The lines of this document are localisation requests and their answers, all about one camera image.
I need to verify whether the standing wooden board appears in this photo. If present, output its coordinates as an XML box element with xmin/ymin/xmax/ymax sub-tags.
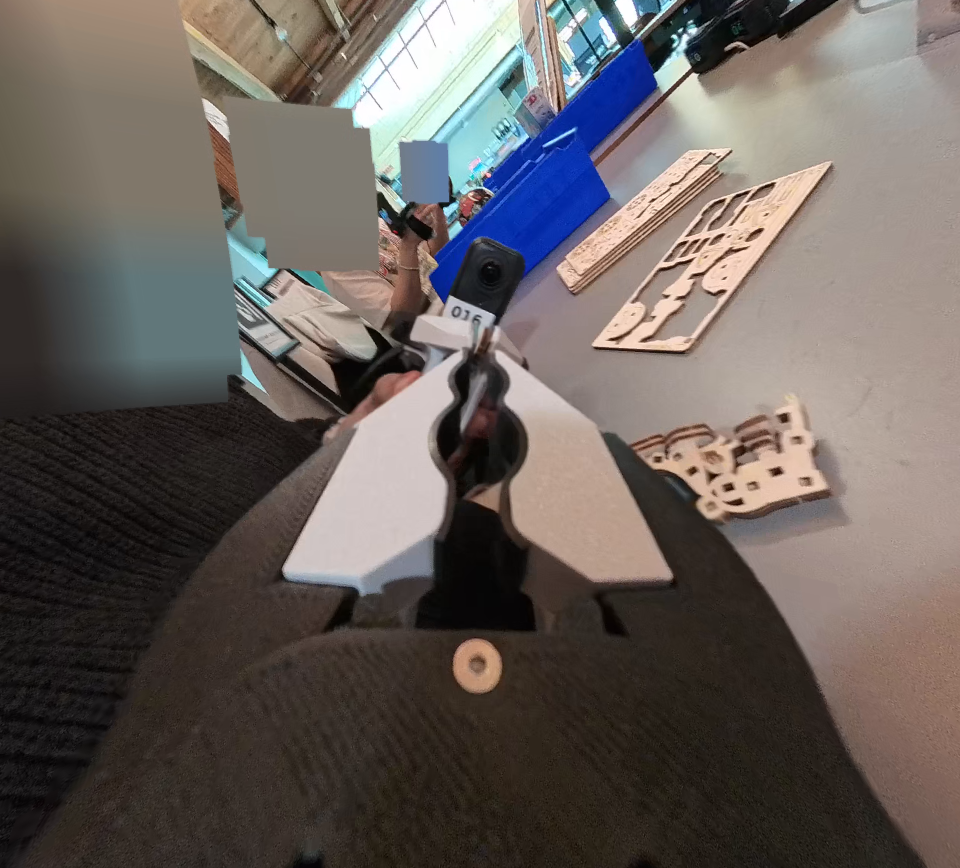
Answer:
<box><xmin>513</xmin><ymin>0</ymin><xmax>569</xmax><ymax>113</ymax></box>

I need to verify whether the blue plastic bin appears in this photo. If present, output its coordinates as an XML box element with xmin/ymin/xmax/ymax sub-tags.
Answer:
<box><xmin>480</xmin><ymin>136</ymin><xmax>543</xmax><ymax>190</ymax></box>
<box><xmin>555</xmin><ymin>39</ymin><xmax>660</xmax><ymax>155</ymax></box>
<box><xmin>431</xmin><ymin>129</ymin><xmax>610</xmax><ymax>299</ymax></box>

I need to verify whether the person's left forearm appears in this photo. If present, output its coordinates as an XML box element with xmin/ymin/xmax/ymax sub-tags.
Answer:
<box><xmin>225</xmin><ymin>380</ymin><xmax>357</xmax><ymax>479</ymax></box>

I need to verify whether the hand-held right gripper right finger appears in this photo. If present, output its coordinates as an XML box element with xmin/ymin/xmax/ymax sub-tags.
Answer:
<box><xmin>480</xmin><ymin>350</ymin><xmax>675</xmax><ymax>620</ymax></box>

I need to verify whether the white jacket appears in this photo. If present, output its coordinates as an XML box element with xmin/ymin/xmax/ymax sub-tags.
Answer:
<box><xmin>283</xmin><ymin>279</ymin><xmax>380</xmax><ymax>368</ymax></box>

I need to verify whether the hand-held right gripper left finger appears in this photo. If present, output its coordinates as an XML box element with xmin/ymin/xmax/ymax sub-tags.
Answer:
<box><xmin>282</xmin><ymin>350</ymin><xmax>470</xmax><ymax>625</ymax></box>

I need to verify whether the punched wooden puzzle sheet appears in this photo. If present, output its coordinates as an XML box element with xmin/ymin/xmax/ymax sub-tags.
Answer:
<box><xmin>591</xmin><ymin>161</ymin><xmax>834</xmax><ymax>357</ymax></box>

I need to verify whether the stack of wooden puzzle sheets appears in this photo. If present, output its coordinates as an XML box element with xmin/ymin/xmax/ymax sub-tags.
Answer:
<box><xmin>556</xmin><ymin>148</ymin><xmax>732</xmax><ymax>295</ymax></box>

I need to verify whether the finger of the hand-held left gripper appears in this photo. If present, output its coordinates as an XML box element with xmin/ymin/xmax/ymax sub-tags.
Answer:
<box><xmin>408</xmin><ymin>315</ymin><xmax>483</xmax><ymax>368</ymax></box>

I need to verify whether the wooden puzzle model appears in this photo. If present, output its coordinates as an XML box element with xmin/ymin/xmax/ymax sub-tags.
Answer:
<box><xmin>630</xmin><ymin>394</ymin><xmax>832</xmax><ymax>524</ymax></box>

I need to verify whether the person's left hand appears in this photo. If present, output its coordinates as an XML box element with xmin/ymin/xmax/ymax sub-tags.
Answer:
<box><xmin>324</xmin><ymin>369</ymin><xmax>425</xmax><ymax>443</ymax></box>

